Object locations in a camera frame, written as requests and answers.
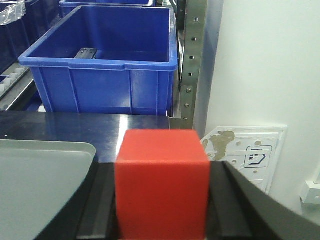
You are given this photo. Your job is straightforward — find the black object inside bin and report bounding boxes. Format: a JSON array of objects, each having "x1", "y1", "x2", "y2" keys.
[{"x1": 74, "y1": 47, "x2": 98, "y2": 60}]

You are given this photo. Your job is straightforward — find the white wall plate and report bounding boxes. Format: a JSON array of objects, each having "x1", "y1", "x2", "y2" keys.
[{"x1": 201, "y1": 125, "x2": 288, "y2": 194}]

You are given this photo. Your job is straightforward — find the clear plastic bag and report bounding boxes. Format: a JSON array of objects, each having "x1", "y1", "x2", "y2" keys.
[{"x1": 0, "y1": 0, "x2": 26, "y2": 26}]

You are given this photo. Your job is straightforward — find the white wall bracket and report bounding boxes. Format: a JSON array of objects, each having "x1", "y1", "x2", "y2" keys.
[{"x1": 300, "y1": 180, "x2": 320, "y2": 205}]

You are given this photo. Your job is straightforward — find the blue bin front right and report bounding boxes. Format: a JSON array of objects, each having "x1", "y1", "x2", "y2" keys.
[{"x1": 18, "y1": 5, "x2": 179, "y2": 116}]

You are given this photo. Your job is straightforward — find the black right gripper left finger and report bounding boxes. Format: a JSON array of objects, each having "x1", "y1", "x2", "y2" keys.
[{"x1": 36, "y1": 161, "x2": 119, "y2": 240}]

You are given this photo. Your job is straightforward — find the blue bin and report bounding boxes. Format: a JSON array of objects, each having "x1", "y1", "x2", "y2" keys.
[
  {"x1": 18, "y1": 5, "x2": 179, "y2": 116},
  {"x1": 0, "y1": 0, "x2": 61, "y2": 73},
  {"x1": 59, "y1": 0, "x2": 157, "y2": 18}
]

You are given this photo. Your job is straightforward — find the blue bin front left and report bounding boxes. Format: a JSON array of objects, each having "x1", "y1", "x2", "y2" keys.
[{"x1": 0, "y1": 0, "x2": 61, "y2": 73}]

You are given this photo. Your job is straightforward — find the metal shelf upright post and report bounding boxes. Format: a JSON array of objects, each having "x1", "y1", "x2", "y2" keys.
[{"x1": 170, "y1": 0, "x2": 224, "y2": 135}]

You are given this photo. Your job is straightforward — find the red cube block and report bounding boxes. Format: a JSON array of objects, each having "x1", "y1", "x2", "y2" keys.
[{"x1": 114, "y1": 129, "x2": 210, "y2": 240}]

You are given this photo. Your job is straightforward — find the grey metal tray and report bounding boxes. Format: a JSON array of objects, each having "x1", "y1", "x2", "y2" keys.
[{"x1": 0, "y1": 139, "x2": 96, "y2": 240}]

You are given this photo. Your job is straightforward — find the blue bin rear right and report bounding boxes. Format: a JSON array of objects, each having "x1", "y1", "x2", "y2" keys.
[{"x1": 59, "y1": 0, "x2": 157, "y2": 18}]

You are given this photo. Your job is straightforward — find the white roller conveyor rail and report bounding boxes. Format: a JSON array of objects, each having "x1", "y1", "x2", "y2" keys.
[{"x1": 0, "y1": 66, "x2": 33, "y2": 111}]

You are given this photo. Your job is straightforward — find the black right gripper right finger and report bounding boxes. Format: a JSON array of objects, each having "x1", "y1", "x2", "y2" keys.
[{"x1": 205, "y1": 161, "x2": 320, "y2": 240}]

